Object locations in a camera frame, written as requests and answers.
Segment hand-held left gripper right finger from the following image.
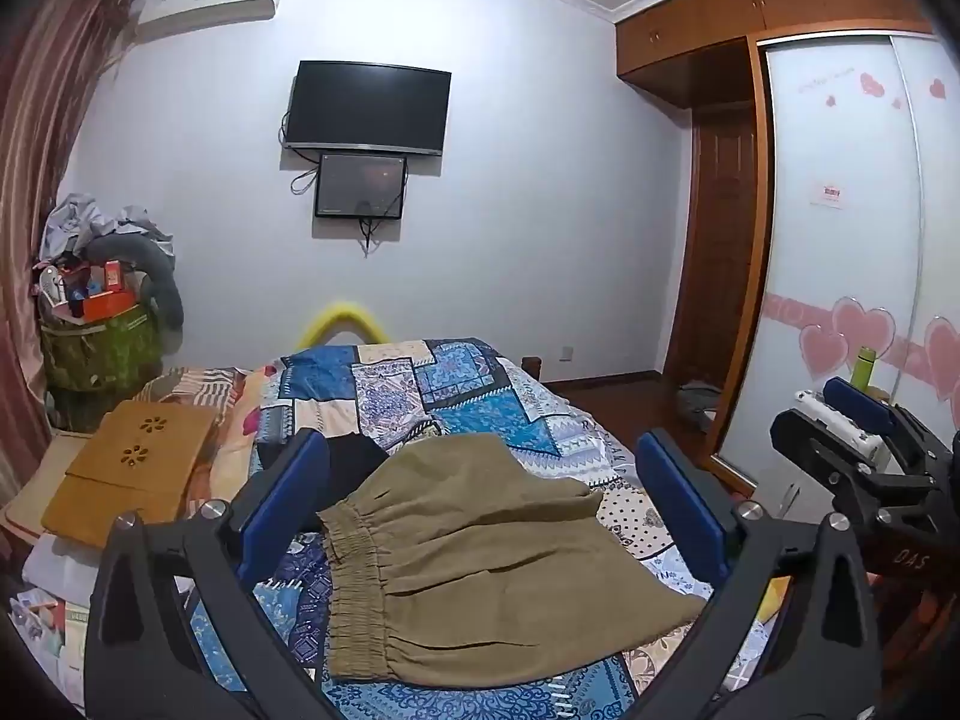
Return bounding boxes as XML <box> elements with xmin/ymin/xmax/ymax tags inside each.
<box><xmin>600</xmin><ymin>429</ymin><xmax>886</xmax><ymax>720</ymax></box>

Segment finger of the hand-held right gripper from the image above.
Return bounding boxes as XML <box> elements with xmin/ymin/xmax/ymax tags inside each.
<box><xmin>823</xmin><ymin>377</ymin><xmax>942</xmax><ymax>466</ymax></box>
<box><xmin>770</xmin><ymin>406</ymin><xmax>897</xmax><ymax>518</ymax></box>

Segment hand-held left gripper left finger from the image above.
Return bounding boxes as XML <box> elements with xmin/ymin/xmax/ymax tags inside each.
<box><xmin>82</xmin><ymin>429</ymin><xmax>357</xmax><ymax>720</ymax></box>

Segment khaki pants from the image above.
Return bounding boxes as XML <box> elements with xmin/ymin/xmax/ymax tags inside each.
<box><xmin>315</xmin><ymin>431</ymin><xmax>710</xmax><ymax>687</ymax></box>

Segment white plastic object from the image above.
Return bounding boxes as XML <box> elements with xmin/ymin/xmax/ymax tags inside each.
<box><xmin>793</xmin><ymin>388</ymin><xmax>887</xmax><ymax>460</ymax></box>

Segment black cloth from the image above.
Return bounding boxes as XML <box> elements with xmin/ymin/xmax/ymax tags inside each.
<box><xmin>253</xmin><ymin>431</ymin><xmax>391</xmax><ymax>535</ymax></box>

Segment grey cloth on floor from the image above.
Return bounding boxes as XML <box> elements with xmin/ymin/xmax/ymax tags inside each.
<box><xmin>677</xmin><ymin>381</ymin><xmax>722</xmax><ymax>425</ymax></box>

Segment yellow orange plush blanket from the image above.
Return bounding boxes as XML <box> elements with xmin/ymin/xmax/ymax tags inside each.
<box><xmin>754</xmin><ymin>577</ymin><xmax>790</xmax><ymax>625</ymax></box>

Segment wooden lap desk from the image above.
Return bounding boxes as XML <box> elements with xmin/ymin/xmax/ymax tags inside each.
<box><xmin>41</xmin><ymin>399</ymin><xmax>218</xmax><ymax>550</ymax></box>

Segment yellow foam arch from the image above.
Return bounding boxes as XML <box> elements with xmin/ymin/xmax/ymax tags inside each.
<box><xmin>296</xmin><ymin>300</ymin><xmax>391</xmax><ymax>352</ymax></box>

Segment blue patchwork blanket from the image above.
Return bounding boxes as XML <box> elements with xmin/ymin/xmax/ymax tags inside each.
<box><xmin>187</xmin><ymin>337</ymin><xmax>758</xmax><ymax>720</ymax></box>

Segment brown wooden door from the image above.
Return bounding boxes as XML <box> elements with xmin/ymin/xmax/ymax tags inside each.
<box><xmin>664</xmin><ymin>101</ymin><xmax>758</xmax><ymax>395</ymax></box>

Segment green fabric storage bag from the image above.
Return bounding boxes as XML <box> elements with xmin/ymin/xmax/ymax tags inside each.
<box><xmin>39</xmin><ymin>298</ymin><xmax>167</xmax><ymax>428</ymax></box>

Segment grey neck pillow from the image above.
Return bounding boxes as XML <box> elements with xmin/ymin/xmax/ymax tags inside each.
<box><xmin>82</xmin><ymin>234</ymin><xmax>185</xmax><ymax>352</ymax></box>

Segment stack of papers and boxes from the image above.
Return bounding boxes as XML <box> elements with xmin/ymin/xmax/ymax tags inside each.
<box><xmin>7</xmin><ymin>532</ymin><xmax>102</xmax><ymax>702</ymax></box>

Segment orange box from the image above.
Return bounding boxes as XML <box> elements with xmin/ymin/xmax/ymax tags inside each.
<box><xmin>81</xmin><ymin>286</ymin><xmax>143</xmax><ymax>322</ymax></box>

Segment pile of grey clothes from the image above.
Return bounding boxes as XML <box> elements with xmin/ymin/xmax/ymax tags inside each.
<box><xmin>41</xmin><ymin>193</ymin><xmax>175</xmax><ymax>260</ymax></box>

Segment striped pink curtain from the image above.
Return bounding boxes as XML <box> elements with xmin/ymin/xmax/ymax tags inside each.
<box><xmin>0</xmin><ymin>0</ymin><xmax>143</xmax><ymax>496</ymax></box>

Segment white air conditioner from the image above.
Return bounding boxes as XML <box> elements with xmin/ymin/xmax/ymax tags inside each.
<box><xmin>133</xmin><ymin>0</ymin><xmax>289</xmax><ymax>40</ymax></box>

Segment small black wall monitor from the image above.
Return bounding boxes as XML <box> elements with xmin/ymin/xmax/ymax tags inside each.
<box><xmin>314</xmin><ymin>152</ymin><xmax>408</xmax><ymax>220</ymax></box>

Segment black wall television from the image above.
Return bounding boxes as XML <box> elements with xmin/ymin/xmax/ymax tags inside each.
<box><xmin>283</xmin><ymin>60</ymin><xmax>452</xmax><ymax>157</ymax></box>

